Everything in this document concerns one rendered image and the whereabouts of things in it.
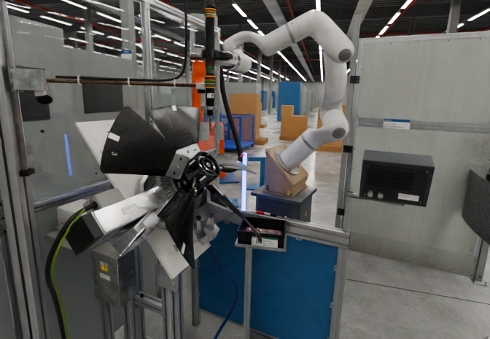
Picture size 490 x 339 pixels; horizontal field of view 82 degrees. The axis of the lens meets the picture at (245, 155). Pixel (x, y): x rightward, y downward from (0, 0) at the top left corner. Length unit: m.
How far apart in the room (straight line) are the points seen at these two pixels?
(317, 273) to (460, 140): 1.75
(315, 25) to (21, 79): 1.10
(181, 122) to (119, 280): 0.68
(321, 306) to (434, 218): 1.60
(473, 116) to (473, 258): 1.19
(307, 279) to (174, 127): 1.02
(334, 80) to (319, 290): 1.05
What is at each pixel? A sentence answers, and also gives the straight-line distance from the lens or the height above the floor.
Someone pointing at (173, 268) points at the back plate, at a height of 0.86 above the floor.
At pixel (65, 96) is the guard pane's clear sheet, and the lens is 1.58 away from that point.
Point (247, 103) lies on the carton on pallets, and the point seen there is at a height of 1.30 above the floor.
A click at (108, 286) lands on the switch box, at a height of 0.70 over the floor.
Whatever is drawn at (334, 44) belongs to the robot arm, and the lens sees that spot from 1.30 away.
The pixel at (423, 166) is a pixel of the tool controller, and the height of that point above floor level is 1.22.
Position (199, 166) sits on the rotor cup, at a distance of 1.02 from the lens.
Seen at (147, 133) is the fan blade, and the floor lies 1.35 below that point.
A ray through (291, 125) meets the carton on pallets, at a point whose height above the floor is 0.55.
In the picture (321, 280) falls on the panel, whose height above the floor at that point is 0.57.
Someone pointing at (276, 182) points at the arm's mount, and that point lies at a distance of 1.63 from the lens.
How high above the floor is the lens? 1.47
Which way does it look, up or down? 12 degrees down
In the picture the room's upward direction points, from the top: 1 degrees clockwise
